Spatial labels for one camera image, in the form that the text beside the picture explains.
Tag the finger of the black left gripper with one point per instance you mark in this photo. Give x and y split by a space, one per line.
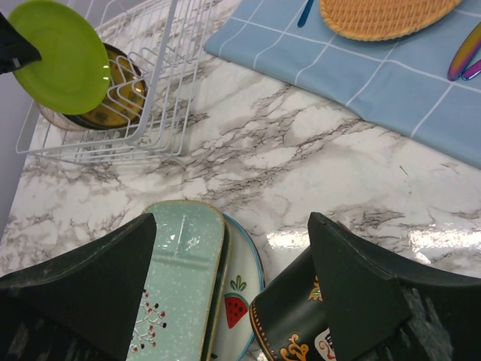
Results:
16 51

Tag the round woven wicker plate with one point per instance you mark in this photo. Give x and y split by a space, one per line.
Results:
381 20

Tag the iridescent rainbow spoon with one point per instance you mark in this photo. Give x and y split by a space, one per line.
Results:
472 71

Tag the blue checked cloth mat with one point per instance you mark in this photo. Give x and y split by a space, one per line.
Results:
401 85

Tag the teal square ceramic plate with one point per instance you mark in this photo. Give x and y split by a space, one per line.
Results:
180 303

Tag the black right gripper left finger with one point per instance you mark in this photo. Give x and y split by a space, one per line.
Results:
80 305

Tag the iridescent rainbow knife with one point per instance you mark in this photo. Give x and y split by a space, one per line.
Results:
465 54

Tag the black skull pattern mug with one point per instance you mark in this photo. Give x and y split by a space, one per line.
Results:
288 316

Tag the yellow patterned round plate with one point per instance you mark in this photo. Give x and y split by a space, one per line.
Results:
124 102

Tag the white watermelon round plate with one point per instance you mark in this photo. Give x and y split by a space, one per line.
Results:
244 280

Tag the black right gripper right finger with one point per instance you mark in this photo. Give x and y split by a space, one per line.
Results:
382 306

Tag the white wire dish rack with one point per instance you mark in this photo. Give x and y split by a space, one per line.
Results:
155 49

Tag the blue metal fork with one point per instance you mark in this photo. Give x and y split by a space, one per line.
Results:
305 13

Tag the lime green round plate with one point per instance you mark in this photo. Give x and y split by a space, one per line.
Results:
73 74

